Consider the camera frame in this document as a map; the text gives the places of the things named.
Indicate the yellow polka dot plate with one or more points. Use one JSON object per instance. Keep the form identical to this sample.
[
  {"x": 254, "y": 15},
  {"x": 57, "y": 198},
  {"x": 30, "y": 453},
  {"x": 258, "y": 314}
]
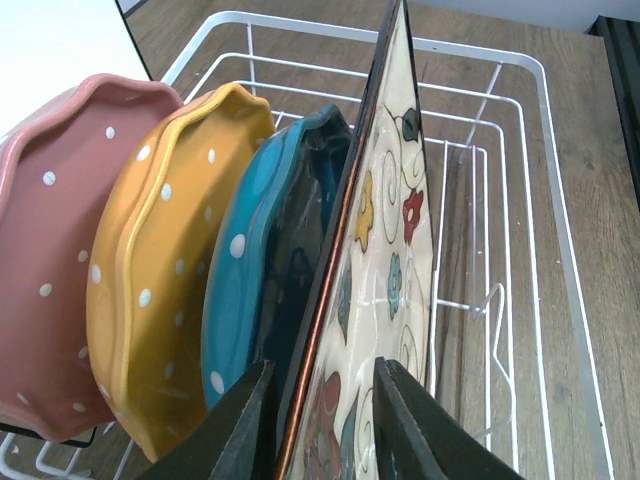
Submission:
[{"x": 150, "y": 258}]

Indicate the black aluminium frame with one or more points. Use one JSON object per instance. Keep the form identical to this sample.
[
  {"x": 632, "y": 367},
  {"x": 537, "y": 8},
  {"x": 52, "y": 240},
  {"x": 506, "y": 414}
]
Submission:
[{"x": 621, "y": 39}]

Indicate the white wire dish rack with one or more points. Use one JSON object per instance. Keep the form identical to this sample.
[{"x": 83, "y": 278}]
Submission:
[{"x": 511, "y": 357}]

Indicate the pink polka dot plate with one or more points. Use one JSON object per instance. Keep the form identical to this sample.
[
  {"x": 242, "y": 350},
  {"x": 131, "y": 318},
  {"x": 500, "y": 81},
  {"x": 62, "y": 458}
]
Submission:
[{"x": 58, "y": 166}]

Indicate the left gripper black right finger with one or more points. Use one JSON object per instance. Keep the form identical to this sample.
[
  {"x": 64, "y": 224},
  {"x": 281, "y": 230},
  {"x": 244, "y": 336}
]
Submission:
[{"x": 415, "y": 438}]

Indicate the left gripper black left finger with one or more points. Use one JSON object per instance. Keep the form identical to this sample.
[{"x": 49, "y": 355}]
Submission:
[{"x": 237, "y": 438}]

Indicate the blue polka dot plate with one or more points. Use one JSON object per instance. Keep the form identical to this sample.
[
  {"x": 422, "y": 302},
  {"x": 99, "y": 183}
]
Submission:
[{"x": 268, "y": 249}]

